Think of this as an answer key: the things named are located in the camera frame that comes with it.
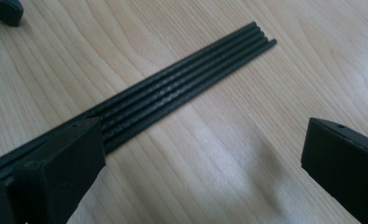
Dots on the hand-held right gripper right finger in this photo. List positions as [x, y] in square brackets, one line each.
[347, 168]

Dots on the black aluminium profile bar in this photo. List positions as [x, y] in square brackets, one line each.
[179, 84]

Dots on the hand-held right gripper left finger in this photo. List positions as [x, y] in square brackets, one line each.
[54, 174]

